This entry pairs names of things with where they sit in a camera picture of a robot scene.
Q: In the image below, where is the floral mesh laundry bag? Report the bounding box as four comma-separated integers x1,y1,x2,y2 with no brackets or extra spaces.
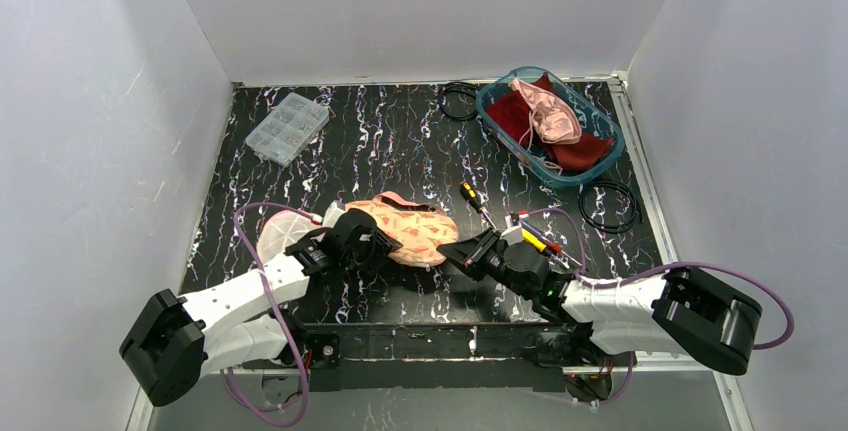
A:
344,191,459,267

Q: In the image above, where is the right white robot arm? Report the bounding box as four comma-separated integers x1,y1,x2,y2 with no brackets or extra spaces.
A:
437,229,762,376

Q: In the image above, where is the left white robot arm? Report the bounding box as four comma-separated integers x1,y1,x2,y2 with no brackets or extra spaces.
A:
119,207,402,407

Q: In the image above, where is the white round mesh laundry bag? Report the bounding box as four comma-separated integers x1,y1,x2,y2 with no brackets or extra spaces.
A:
255,211,320,265

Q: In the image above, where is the pink bra in basin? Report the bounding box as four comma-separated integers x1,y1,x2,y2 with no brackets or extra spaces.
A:
509,78,583,145

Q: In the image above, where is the black yellow screwdriver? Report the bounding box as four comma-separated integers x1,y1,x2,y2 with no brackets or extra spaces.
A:
460,181,497,229

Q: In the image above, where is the clear plastic compartment box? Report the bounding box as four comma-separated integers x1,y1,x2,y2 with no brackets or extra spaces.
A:
246,93,330,167

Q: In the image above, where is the teal plastic basin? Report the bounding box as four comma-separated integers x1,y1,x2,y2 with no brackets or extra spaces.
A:
476,66,625,189

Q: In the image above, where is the dark red cloth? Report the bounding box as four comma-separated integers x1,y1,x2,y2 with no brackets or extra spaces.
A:
488,73,615,172

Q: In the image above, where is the yellow handled screwdriver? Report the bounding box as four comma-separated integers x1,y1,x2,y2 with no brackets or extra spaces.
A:
522,227,561,258

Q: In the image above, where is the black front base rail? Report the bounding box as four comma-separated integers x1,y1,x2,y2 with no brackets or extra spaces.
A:
142,321,637,393

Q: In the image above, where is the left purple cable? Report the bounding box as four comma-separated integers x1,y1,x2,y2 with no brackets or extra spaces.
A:
219,201,326,429

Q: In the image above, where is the black cable coil right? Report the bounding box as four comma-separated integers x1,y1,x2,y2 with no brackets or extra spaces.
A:
578,177,644,236

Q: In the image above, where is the black cable coil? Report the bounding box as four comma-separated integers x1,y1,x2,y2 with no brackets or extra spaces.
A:
439,81,481,123
578,177,644,236

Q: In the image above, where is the black cable coil back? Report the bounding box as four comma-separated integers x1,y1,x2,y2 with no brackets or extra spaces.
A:
439,81,481,123

